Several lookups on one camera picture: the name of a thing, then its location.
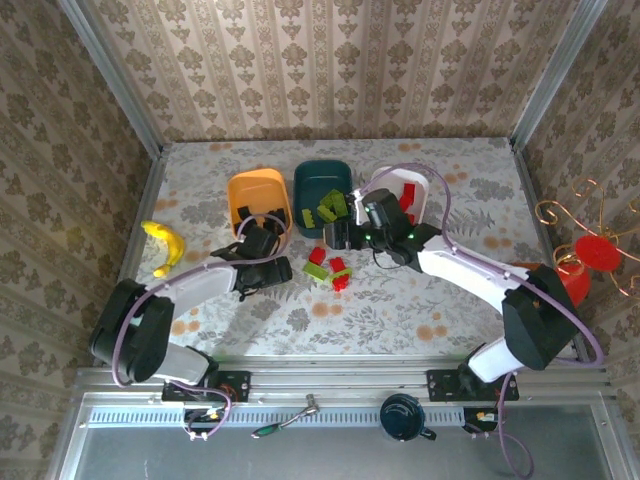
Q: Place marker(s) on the white plastic container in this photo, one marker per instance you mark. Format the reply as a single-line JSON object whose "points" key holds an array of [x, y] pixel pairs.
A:
{"points": [[395, 176]]}

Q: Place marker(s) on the small green lego brick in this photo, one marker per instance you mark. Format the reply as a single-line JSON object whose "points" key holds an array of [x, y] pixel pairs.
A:
{"points": [[344, 212]]}

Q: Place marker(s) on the brown wooden board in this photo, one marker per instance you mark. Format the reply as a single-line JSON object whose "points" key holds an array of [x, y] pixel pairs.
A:
{"points": [[525, 266]]}

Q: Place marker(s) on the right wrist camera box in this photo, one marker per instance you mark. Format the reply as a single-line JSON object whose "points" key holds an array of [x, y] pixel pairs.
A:
{"points": [[382, 207]]}

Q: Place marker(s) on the dark teal plastic container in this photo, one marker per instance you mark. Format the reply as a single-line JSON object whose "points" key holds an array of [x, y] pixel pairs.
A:
{"points": [[320, 175]]}

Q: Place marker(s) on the orange plastic container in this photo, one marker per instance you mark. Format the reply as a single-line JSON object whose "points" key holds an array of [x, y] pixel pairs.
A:
{"points": [[255, 190]]}

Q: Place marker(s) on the dark blue mug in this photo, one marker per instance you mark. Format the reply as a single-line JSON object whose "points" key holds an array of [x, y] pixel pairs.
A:
{"points": [[402, 417]]}

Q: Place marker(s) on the aluminium frame post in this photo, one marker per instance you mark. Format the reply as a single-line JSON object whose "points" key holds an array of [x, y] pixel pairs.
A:
{"points": [[118, 85], [556, 75]]}

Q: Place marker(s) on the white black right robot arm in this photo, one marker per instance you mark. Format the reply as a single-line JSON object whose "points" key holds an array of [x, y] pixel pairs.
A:
{"points": [[465, 265]]}

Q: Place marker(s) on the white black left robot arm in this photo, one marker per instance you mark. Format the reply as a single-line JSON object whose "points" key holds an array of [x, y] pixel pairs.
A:
{"points": [[200, 287]]}

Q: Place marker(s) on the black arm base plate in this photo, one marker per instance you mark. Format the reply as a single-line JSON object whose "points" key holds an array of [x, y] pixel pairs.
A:
{"points": [[442, 385], [235, 385]]}

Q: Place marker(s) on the aluminium front frame rail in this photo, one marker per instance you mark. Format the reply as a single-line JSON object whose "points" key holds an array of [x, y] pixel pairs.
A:
{"points": [[340, 380]]}

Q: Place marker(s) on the yellow banana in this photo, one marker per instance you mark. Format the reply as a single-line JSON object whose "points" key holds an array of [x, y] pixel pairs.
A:
{"points": [[170, 240]]}

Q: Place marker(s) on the black lego brick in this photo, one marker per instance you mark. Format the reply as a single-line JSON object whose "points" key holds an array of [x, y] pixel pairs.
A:
{"points": [[244, 212], [278, 216]]}

